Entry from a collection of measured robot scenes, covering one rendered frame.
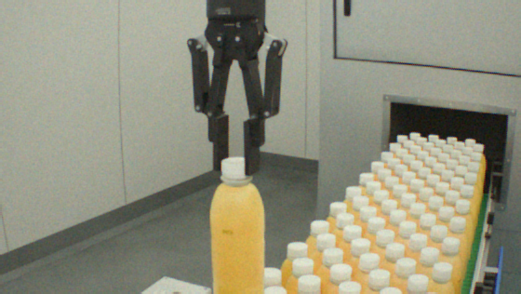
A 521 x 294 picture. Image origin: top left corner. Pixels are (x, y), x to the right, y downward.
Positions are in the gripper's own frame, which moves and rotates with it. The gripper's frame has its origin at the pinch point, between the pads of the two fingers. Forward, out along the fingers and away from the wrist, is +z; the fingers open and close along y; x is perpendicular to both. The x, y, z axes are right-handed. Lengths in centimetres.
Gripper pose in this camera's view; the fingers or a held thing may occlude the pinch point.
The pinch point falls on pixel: (235, 145)
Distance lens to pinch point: 75.1
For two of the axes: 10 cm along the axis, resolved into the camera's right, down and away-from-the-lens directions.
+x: 4.2, -2.2, 8.8
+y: 9.1, 1.0, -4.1
